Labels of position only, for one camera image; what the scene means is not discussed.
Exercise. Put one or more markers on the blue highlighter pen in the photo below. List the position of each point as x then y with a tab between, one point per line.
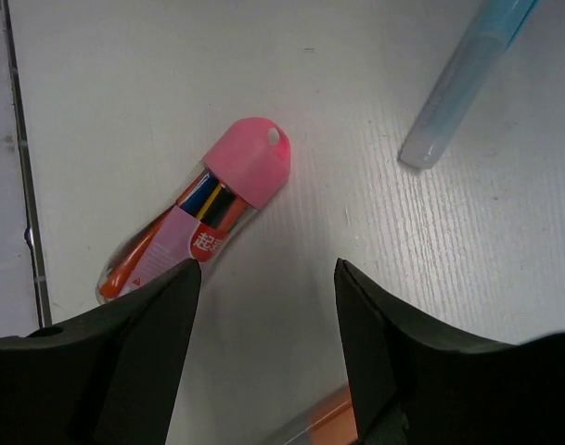
489	34

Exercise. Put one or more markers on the orange highlighter pen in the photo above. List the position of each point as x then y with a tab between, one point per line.
330	421

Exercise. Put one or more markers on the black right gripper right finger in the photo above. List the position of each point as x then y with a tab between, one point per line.
417	380

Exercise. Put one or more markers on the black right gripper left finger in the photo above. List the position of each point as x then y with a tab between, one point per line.
108	376

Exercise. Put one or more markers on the pink-capped marker tube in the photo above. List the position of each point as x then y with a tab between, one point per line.
238	176

